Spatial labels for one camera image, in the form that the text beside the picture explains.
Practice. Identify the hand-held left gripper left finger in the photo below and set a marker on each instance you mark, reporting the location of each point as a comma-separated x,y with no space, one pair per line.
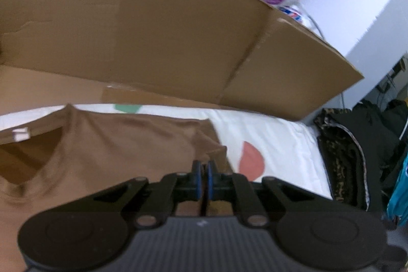
198,182

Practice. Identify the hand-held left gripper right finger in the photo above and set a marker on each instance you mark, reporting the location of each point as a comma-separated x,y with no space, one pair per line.
208,182

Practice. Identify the brown t-shirt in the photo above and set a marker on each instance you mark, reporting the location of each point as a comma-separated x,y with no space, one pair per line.
111,151

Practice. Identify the white printed blanket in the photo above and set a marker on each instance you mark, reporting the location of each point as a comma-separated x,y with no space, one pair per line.
287,147

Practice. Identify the leopard print cloth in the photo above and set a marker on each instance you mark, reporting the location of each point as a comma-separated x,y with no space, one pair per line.
338,157

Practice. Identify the brown cardboard sheet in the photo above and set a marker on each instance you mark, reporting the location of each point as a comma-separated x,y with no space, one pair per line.
143,29

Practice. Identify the black garment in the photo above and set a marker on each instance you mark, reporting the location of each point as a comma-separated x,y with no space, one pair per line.
379,131

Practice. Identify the teal cloth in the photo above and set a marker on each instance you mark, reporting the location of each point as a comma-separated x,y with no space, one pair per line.
398,195

